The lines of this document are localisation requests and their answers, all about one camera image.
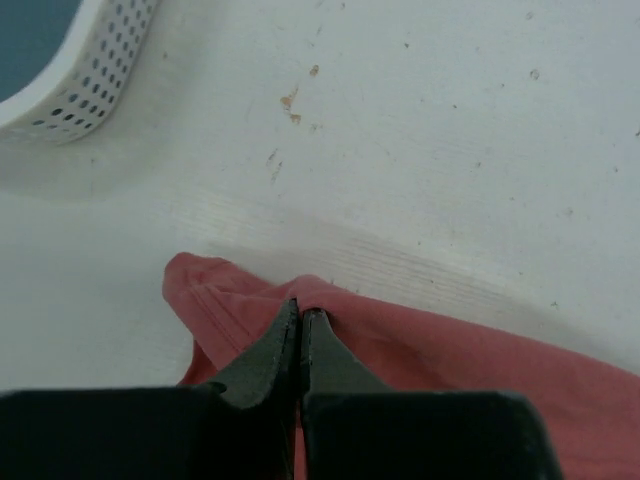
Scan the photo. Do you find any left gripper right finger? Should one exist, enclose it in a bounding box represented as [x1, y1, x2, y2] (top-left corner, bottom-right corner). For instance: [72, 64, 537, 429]
[300, 309, 400, 479]

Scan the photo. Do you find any blue t shirt in basket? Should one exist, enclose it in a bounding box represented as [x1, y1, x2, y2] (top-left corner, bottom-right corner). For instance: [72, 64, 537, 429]
[1, 0, 81, 101]

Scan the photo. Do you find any white perforated plastic basket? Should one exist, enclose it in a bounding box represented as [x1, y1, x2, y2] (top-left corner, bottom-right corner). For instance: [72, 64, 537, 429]
[1, 0, 159, 144]

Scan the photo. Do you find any salmon pink t shirt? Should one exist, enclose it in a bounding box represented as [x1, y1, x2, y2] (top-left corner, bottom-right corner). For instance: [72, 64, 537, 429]
[162, 253, 639, 479]

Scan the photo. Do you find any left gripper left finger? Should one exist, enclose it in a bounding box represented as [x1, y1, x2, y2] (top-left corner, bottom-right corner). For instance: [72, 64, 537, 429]
[177, 299, 299, 479]

